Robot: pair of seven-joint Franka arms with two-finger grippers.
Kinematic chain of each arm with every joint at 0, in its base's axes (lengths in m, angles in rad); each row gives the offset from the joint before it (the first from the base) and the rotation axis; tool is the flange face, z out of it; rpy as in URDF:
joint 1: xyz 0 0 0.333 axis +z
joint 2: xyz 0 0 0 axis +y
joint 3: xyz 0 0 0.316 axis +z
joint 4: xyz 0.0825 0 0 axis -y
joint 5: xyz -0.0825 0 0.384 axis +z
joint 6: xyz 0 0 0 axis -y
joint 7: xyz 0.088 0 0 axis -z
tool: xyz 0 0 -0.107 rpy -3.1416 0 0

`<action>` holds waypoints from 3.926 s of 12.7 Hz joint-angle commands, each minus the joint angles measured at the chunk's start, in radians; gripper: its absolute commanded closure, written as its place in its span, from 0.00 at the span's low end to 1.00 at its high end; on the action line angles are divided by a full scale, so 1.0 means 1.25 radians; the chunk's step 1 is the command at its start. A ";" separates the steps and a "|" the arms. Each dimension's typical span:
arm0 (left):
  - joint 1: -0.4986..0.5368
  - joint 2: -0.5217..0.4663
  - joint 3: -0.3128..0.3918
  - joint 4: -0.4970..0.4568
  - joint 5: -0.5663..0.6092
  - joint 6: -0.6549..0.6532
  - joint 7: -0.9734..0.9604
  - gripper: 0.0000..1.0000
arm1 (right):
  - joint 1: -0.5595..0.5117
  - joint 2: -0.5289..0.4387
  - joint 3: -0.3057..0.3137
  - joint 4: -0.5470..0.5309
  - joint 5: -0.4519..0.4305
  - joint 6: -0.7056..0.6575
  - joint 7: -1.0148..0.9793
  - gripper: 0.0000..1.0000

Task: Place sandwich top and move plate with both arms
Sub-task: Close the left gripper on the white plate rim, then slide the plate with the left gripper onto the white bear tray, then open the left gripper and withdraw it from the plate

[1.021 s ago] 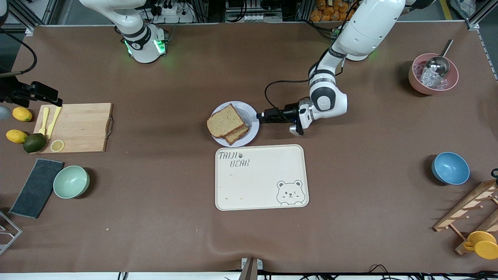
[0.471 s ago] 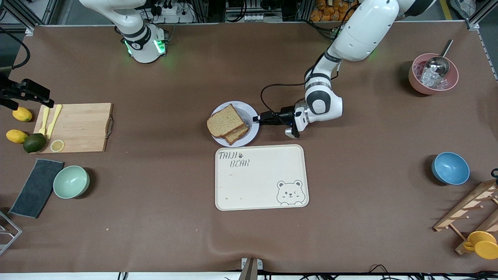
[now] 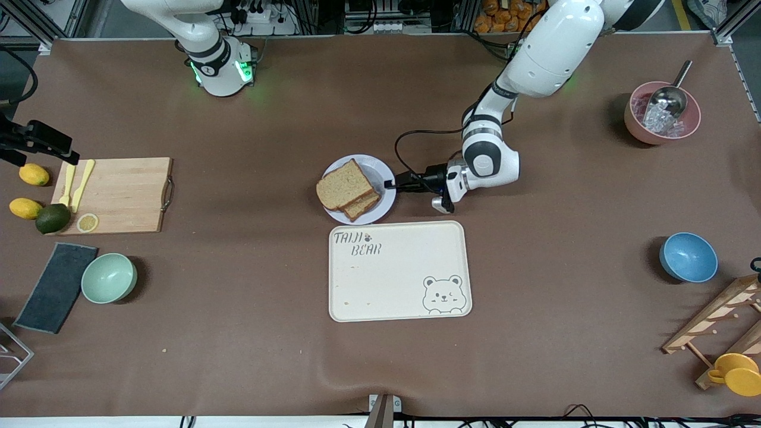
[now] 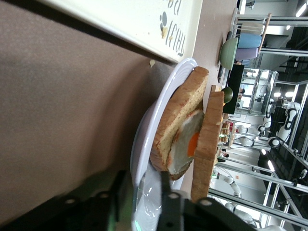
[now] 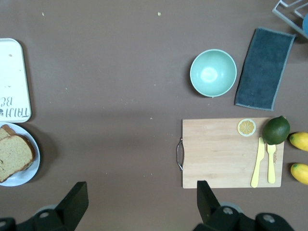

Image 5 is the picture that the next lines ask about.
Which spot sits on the cream tray with bear print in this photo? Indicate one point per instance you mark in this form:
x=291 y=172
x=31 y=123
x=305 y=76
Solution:
x=12 y=79

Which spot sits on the wooden cutting board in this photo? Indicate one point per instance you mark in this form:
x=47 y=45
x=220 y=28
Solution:
x=216 y=156

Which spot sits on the brown bread slice plain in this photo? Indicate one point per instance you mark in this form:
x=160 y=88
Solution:
x=14 y=156

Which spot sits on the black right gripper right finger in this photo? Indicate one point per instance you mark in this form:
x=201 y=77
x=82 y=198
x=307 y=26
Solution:
x=209 y=209

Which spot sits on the lemon slice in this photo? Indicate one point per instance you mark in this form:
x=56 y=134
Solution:
x=247 y=127

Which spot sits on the yellow lemon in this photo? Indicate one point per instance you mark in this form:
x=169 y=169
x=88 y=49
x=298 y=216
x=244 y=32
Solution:
x=300 y=173
x=300 y=141

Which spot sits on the yellow plastic fork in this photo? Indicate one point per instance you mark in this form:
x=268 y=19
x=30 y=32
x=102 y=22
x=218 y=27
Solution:
x=271 y=166

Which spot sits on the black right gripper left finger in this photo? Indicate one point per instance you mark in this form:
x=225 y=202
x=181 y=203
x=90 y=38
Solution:
x=72 y=204

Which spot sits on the yellow plastic knife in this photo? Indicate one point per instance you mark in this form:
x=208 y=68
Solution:
x=258 y=163

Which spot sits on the mint green bowl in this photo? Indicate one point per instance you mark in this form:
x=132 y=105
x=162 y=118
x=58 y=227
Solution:
x=213 y=73

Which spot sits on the dark grey cloth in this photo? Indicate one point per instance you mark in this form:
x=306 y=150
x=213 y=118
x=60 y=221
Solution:
x=264 y=69

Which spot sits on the brown bread slice under egg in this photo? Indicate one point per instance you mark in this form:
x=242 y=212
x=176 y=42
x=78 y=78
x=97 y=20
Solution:
x=4 y=132

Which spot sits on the blue round object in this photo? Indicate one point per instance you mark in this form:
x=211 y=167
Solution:
x=305 y=25

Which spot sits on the dark green avocado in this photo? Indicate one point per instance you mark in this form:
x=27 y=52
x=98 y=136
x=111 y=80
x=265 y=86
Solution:
x=276 y=130

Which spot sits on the pale round plate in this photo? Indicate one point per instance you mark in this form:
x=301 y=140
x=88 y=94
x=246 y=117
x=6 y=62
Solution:
x=26 y=175

